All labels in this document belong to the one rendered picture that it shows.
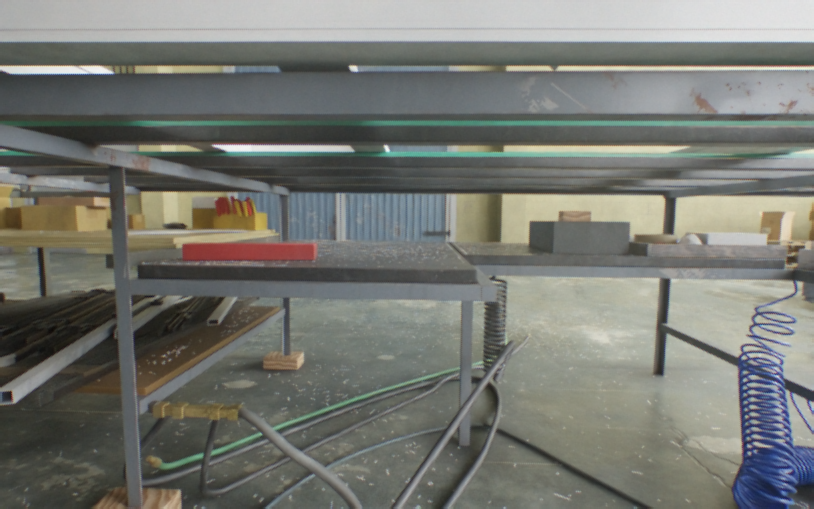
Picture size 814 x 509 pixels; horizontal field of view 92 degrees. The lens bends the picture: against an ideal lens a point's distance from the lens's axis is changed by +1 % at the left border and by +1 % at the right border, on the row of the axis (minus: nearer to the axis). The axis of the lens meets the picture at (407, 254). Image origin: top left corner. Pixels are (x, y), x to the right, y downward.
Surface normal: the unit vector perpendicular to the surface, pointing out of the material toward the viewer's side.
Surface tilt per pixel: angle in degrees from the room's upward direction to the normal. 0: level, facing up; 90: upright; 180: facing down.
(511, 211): 90
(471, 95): 90
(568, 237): 90
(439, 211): 90
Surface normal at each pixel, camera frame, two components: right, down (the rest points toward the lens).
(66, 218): -0.05, 0.09
